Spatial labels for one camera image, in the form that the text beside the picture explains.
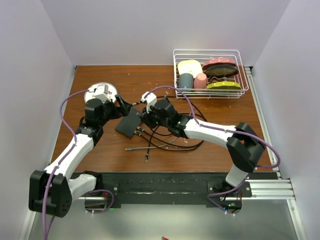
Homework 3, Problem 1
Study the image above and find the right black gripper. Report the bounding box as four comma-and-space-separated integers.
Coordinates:
142, 103, 170, 130

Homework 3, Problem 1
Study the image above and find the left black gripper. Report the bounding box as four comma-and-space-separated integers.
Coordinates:
98, 94, 132, 127

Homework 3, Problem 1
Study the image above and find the black network switch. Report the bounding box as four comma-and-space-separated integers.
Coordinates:
115, 107, 141, 139

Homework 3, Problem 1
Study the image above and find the black ethernet cable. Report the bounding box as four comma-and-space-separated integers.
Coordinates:
132, 92, 208, 164

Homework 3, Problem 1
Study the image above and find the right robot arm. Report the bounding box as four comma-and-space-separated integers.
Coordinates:
139, 98, 266, 197

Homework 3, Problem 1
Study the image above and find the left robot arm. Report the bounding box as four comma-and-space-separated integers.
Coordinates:
28, 94, 133, 218

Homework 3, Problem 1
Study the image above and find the round white patterned plate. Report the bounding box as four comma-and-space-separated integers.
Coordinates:
84, 82, 118, 103

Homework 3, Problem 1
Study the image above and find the dark grey cup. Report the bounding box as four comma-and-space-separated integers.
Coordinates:
178, 73, 194, 92

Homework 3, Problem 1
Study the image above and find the pink cup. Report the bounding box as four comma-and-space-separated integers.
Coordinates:
193, 73, 207, 91

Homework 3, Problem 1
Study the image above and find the cream yellow plate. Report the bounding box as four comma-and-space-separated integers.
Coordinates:
177, 59, 203, 78

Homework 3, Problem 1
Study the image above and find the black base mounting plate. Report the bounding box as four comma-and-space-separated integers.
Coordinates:
74, 171, 253, 215

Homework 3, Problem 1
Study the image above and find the black brown bowl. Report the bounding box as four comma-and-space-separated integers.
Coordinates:
204, 64, 239, 78

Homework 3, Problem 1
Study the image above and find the olive green bowl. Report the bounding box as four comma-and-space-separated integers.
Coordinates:
206, 81, 242, 90

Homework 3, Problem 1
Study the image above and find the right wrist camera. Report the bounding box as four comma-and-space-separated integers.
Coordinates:
140, 91, 157, 113

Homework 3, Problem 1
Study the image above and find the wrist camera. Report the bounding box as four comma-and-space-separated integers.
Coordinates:
140, 91, 157, 113
85, 83, 111, 103

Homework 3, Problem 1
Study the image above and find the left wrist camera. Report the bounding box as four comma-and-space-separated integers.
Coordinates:
85, 83, 111, 103

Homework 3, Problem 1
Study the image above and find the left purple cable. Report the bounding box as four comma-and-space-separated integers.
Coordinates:
41, 89, 115, 240

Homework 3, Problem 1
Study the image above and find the white wire dish rack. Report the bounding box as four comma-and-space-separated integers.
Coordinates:
173, 49, 249, 99

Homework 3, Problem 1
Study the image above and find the aluminium frame rail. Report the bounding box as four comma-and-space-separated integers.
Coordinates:
17, 65, 308, 240

